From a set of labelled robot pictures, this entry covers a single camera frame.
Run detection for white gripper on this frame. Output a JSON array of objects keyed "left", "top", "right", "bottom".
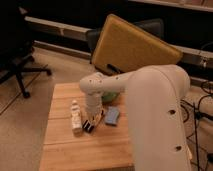
[{"left": 85, "top": 93, "right": 102, "bottom": 119}]

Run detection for black striped eraser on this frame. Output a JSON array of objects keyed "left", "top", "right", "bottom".
[{"left": 83, "top": 113, "right": 104, "bottom": 133}]

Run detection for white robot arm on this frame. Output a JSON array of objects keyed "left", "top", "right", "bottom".
[{"left": 79, "top": 65, "right": 191, "bottom": 171}]

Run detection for green bowl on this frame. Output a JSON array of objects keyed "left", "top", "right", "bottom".
[{"left": 102, "top": 92, "right": 119, "bottom": 103}]

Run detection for blue sponge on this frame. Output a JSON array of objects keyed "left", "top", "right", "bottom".
[{"left": 104, "top": 106, "right": 120, "bottom": 126}]

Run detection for white toy bottle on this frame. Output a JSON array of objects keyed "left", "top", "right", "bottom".
[{"left": 70, "top": 100, "right": 82, "bottom": 135}]

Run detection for wooden table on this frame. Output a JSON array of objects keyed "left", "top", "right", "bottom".
[{"left": 39, "top": 83, "right": 134, "bottom": 171}]

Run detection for yellow padded panel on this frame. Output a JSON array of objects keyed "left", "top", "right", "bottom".
[{"left": 92, "top": 14, "right": 183, "bottom": 75}]

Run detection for black office chair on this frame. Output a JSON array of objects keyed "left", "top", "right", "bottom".
[{"left": 0, "top": 0, "right": 52, "bottom": 98}]

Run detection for black floor cables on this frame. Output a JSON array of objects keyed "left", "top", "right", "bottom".
[{"left": 179, "top": 79, "right": 213, "bottom": 171}]

